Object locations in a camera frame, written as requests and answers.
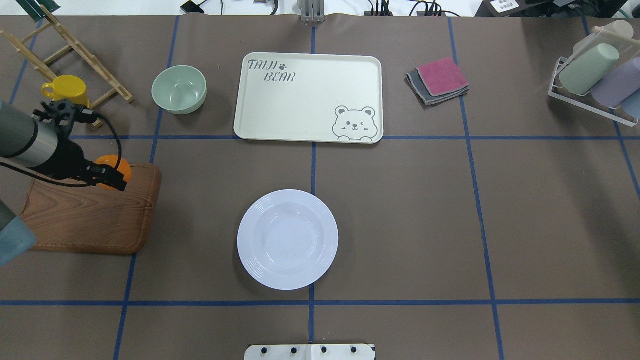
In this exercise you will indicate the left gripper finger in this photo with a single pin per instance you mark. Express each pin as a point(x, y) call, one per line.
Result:
point(111, 181)
point(107, 172)

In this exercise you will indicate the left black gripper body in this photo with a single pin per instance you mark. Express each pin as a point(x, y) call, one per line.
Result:
point(66, 159)

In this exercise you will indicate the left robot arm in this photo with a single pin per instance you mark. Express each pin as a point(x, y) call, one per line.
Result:
point(39, 146)

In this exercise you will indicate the brown wooden tray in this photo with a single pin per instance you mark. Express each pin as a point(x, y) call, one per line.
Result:
point(93, 219)

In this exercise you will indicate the cream bear tray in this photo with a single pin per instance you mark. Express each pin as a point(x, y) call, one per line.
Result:
point(310, 98)

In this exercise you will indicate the yellow mug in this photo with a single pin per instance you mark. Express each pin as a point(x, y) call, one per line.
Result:
point(67, 87)

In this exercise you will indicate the wooden cup drying rack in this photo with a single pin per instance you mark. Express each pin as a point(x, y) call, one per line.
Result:
point(103, 37)

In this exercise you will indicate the green bowl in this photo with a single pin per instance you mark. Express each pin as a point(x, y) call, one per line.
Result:
point(180, 89)

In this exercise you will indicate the dark green cup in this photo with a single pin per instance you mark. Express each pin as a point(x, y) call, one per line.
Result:
point(33, 8)

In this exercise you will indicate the white plate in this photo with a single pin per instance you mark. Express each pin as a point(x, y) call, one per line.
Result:
point(287, 240)

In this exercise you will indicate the grey cloth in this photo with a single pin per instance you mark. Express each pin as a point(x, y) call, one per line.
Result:
point(418, 86)

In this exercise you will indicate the pink cloth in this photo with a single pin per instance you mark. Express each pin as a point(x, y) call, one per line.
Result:
point(442, 77)

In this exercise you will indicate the purple cup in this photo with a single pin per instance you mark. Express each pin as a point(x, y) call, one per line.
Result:
point(618, 85)

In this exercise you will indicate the white cup holder rack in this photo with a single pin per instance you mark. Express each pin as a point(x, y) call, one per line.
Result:
point(619, 34)

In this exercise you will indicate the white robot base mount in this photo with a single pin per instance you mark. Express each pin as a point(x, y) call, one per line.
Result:
point(340, 351)

